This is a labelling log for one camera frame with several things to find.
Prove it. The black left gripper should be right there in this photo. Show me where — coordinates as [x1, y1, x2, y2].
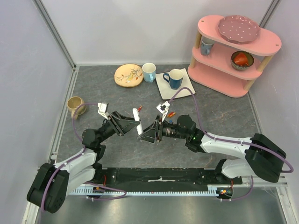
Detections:
[97, 111, 141, 144]

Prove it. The white remote control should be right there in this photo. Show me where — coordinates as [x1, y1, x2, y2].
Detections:
[132, 107, 143, 140]

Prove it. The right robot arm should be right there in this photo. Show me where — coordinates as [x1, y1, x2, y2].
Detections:
[137, 115, 286, 184]

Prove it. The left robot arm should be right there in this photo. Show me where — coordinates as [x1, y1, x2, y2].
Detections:
[27, 108, 142, 213]

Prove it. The white square plate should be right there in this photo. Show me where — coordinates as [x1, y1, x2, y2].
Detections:
[156, 69, 196, 100]

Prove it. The beige floral plate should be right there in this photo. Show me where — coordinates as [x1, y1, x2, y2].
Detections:
[114, 64, 143, 88]

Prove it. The beige mug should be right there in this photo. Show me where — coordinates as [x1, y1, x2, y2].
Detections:
[67, 96, 86, 120]

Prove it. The light blue mug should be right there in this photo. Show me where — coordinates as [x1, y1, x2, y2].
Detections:
[142, 63, 156, 83]

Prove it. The dark blue mug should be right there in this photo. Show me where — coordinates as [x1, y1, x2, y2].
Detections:
[163, 69, 184, 90]

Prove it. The pink three-tier shelf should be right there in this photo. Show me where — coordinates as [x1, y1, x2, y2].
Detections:
[188, 15, 282, 98]

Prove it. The blue grey mug on shelf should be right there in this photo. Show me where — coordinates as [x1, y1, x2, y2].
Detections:
[200, 37, 214, 56]

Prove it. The red cup in bowl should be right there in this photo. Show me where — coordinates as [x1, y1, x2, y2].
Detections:
[233, 52, 249, 66]

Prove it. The dark patterned bowl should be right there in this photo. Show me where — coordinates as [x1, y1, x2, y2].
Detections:
[231, 51, 255, 71]

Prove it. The purple dotted plate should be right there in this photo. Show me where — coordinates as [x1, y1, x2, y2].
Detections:
[218, 15, 260, 44]

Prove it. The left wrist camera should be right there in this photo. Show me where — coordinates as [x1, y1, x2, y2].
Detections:
[97, 103, 109, 119]

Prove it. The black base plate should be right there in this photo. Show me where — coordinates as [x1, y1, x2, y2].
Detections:
[90, 168, 242, 185]

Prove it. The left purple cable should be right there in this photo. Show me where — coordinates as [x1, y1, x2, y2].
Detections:
[41, 102, 128, 212]

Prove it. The slotted cable duct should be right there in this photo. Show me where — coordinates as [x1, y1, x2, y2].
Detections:
[67, 184, 234, 196]

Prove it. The aluminium frame rail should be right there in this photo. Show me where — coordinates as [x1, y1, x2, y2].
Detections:
[33, 0, 77, 70]

